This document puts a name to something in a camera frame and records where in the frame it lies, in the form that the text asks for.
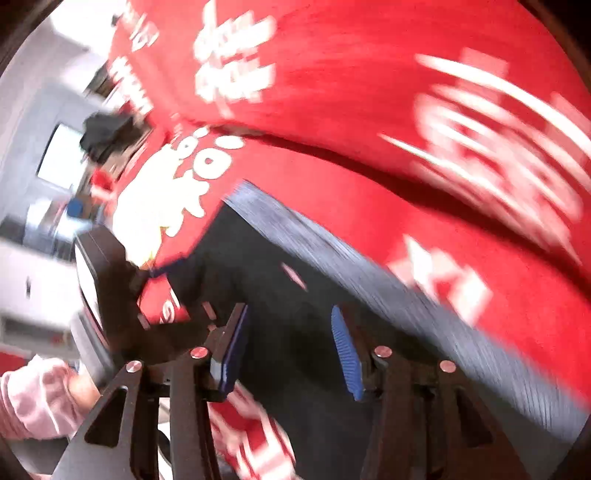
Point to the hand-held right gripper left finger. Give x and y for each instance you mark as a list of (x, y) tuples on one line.
[(232, 355)]

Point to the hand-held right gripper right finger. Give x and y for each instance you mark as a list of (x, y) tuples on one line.
[(345, 355)]

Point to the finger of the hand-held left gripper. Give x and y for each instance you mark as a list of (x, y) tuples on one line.
[(184, 332)]

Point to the black pants with patterned waistband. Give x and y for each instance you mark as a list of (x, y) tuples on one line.
[(286, 286)]

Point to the person's left forearm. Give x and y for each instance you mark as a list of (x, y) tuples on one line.
[(37, 397)]

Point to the bright window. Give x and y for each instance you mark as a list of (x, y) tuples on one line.
[(60, 157)]

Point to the dark cloth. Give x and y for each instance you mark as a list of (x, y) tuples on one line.
[(108, 134)]

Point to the red printed blanket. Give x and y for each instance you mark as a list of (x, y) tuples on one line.
[(369, 115)]

